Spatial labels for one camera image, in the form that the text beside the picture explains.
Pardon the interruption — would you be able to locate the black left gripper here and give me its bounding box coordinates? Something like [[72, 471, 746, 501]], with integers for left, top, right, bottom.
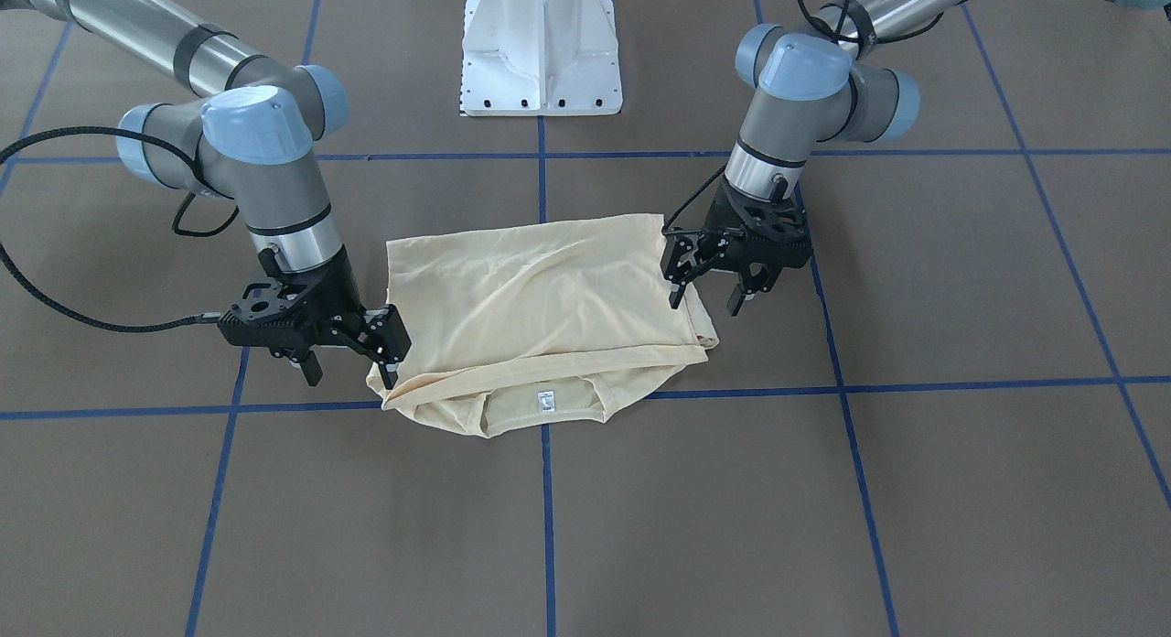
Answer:
[[660, 179, 814, 316]]

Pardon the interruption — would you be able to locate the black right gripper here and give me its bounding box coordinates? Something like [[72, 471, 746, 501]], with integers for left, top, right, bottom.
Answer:
[[218, 248, 411, 391]]

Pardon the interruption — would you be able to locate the cream long-sleeve graphic shirt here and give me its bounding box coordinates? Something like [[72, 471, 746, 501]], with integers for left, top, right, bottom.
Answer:
[[365, 214, 718, 438]]

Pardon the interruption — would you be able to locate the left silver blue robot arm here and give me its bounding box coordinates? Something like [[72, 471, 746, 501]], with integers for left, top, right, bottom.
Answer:
[[662, 0, 970, 315]]

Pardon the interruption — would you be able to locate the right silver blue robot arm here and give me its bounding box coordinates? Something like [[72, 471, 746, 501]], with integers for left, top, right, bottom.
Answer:
[[4, 0, 411, 388]]

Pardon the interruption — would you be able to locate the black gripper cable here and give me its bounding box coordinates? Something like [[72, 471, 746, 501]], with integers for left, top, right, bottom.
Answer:
[[0, 126, 241, 333]]

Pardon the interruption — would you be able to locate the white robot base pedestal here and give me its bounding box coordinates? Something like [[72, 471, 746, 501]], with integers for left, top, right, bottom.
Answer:
[[459, 0, 624, 117]]

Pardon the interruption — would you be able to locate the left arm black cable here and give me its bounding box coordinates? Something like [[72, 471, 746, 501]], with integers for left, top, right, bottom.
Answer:
[[660, 0, 943, 235]]

